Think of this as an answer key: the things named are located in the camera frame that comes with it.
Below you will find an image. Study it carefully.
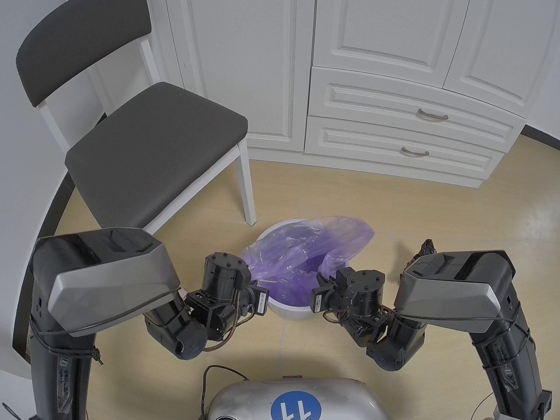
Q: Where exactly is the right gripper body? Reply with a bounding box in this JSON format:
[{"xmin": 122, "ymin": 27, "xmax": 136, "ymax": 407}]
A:
[{"xmin": 311, "ymin": 288, "xmax": 346, "ymax": 315}]

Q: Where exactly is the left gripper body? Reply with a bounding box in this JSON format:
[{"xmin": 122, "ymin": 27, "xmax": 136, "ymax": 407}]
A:
[{"xmin": 241, "ymin": 280, "xmax": 270, "ymax": 317}]

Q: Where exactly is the purple plastic bag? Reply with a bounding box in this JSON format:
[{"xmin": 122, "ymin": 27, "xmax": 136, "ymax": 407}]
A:
[{"xmin": 242, "ymin": 216, "xmax": 376, "ymax": 305}]

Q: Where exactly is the black plastic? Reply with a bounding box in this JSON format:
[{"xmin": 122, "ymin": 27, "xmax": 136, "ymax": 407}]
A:
[{"xmin": 400, "ymin": 238, "xmax": 438, "ymax": 281}]

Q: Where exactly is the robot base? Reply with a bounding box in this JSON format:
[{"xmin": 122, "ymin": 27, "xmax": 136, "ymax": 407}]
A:
[{"xmin": 209, "ymin": 375, "xmax": 390, "ymax": 420}]

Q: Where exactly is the white trash bin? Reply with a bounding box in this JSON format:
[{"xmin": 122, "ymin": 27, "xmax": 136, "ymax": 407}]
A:
[{"xmin": 256, "ymin": 218, "xmax": 351, "ymax": 321}]

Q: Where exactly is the white wardrobe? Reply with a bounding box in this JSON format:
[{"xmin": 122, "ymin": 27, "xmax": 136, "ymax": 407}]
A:
[{"xmin": 146, "ymin": 0, "xmax": 555, "ymax": 189}]

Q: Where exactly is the grey and white chair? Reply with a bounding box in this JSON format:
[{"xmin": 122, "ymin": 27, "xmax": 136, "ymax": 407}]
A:
[{"xmin": 15, "ymin": 0, "xmax": 256, "ymax": 242}]

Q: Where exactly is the black cable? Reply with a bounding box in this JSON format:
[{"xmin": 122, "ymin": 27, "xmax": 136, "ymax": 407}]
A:
[{"xmin": 200, "ymin": 364, "xmax": 252, "ymax": 420}]

